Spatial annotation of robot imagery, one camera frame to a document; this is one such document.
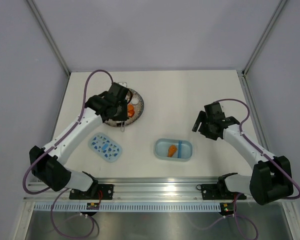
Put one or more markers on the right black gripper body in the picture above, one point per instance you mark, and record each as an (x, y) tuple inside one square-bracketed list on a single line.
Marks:
[(206, 129)]

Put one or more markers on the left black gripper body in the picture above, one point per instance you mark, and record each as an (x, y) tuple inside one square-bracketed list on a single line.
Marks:
[(121, 113)]

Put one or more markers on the orange fried food piece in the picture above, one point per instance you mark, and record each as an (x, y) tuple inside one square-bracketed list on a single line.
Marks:
[(171, 151)]

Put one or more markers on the blue lunch box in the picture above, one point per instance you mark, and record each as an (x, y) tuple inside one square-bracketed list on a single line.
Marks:
[(184, 153)]

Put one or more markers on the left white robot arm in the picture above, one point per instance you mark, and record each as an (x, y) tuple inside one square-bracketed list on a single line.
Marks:
[(47, 163)]

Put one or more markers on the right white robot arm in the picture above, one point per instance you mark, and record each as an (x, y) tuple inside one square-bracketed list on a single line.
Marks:
[(271, 177)]

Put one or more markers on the terrazzo pattern lunch box lid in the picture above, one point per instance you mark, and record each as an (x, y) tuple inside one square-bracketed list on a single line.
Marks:
[(105, 147)]

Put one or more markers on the orange carrot pieces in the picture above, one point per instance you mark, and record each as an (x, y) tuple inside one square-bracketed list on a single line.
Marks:
[(130, 110)]

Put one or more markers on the white round radish slice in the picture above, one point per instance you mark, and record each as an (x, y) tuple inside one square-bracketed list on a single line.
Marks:
[(134, 101)]

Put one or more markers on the speckled round plate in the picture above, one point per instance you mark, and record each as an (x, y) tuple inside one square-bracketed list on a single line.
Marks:
[(138, 108)]

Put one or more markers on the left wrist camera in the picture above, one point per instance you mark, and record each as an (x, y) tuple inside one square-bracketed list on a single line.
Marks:
[(124, 84)]

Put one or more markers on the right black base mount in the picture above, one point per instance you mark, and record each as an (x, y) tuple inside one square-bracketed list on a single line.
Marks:
[(211, 192)]

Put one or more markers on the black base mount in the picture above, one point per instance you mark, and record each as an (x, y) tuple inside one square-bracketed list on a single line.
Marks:
[(211, 192), (95, 192)]

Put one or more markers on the aluminium rail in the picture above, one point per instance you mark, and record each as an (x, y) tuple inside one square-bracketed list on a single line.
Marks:
[(141, 190)]

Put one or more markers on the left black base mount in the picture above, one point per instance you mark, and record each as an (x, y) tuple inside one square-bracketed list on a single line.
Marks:
[(95, 192)]

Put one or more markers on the left aluminium frame post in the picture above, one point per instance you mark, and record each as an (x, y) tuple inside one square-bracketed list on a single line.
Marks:
[(34, 9)]

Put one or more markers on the aluminium frame post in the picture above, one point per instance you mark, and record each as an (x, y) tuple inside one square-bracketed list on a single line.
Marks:
[(270, 26), (34, 9)]

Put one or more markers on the white slotted cable duct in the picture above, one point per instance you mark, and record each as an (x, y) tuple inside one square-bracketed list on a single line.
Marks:
[(124, 207)]

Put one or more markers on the right aluminium frame post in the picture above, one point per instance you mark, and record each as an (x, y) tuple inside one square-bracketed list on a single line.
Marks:
[(270, 26)]

